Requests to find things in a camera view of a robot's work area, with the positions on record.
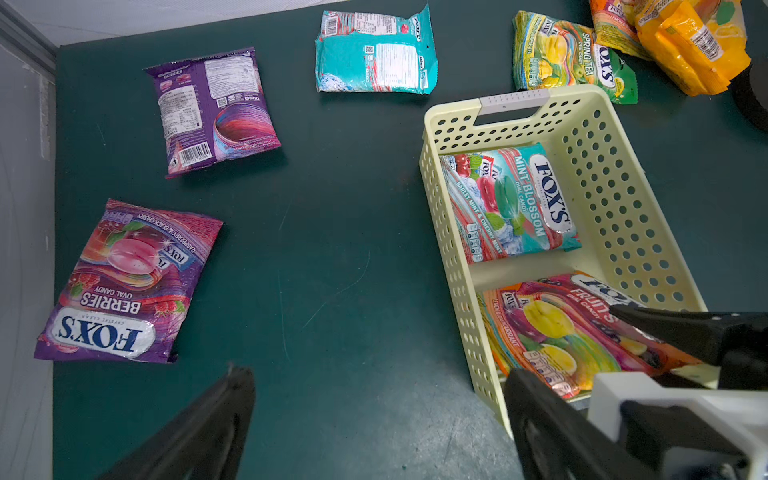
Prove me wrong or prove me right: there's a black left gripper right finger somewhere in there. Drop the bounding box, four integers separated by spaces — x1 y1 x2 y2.
504 369 657 479

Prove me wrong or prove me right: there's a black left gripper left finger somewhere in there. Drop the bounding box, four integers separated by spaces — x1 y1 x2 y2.
100 365 256 479

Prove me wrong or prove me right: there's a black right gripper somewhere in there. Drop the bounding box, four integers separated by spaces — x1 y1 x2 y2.
587 305 767 479

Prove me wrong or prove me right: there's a lemon blackcurrant Fox's candy bag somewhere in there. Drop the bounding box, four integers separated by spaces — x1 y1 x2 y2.
477 271 699 400

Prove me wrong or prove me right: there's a mint blossom Fox's candy bag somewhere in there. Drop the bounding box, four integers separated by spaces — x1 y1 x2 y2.
440 143 582 264

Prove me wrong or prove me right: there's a green spring tea candy bag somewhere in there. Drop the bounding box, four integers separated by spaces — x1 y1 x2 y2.
512 10 639 105

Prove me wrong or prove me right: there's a teal mint candy bag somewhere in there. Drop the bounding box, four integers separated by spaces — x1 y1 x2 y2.
314 6 438 95

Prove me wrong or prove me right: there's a pale green perforated plastic basket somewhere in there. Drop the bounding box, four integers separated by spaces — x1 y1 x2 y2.
419 85 705 423

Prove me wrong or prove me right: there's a purple Fox's berries candy bag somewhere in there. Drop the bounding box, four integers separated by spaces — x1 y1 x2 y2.
34 199 223 364

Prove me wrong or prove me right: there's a yellow orange candy bag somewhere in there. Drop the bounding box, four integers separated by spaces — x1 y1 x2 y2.
630 0 751 96

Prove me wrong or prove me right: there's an orange fruits candy bag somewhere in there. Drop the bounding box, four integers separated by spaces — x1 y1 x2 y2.
589 0 652 61

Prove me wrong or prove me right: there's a purple candy bag back side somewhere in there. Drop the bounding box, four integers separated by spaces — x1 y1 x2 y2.
145 47 281 179

